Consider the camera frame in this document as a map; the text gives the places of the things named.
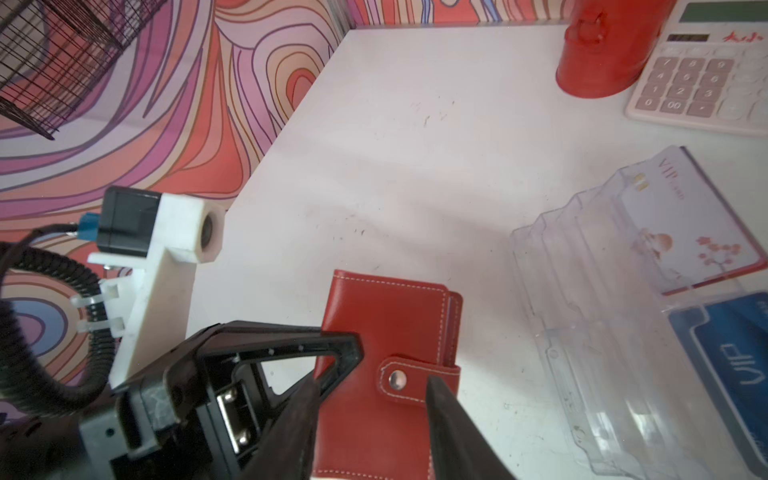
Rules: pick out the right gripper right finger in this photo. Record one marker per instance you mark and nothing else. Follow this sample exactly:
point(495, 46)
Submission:
point(458, 449)

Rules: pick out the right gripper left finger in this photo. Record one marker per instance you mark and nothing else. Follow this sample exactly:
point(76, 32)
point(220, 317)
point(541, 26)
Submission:
point(287, 451)

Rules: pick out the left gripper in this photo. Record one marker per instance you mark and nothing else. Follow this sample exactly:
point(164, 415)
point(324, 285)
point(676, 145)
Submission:
point(189, 414)

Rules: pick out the red leather card holder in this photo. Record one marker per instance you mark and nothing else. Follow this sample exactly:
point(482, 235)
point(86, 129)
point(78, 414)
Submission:
point(374, 425)

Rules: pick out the blue VIP card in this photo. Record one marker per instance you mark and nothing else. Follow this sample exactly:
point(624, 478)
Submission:
point(726, 342)

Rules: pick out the white VIP card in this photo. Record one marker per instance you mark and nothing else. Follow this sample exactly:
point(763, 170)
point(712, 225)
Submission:
point(686, 233)

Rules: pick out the red pen cup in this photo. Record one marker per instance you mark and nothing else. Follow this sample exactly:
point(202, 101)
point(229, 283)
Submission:
point(608, 43)

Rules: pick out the white pink calculator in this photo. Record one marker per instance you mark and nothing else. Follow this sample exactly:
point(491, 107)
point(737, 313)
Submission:
point(708, 70)

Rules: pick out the left wire basket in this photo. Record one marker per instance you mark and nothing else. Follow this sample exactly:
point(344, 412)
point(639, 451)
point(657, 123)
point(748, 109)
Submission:
point(54, 54)

